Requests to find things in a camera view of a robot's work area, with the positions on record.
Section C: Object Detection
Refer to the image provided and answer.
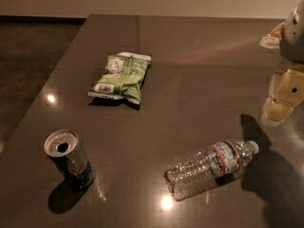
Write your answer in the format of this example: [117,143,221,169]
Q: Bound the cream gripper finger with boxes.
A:
[259,22,285,49]
[260,64,304,127]

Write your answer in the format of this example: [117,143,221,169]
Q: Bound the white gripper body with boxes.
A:
[280,0,304,64]

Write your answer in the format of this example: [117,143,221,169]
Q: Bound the red bull can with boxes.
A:
[44,129,94,190]

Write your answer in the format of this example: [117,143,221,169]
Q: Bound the clear plastic water bottle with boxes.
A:
[164,140,259,201]

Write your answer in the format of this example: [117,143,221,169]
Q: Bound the green chip bag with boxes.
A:
[88,52,151,105]

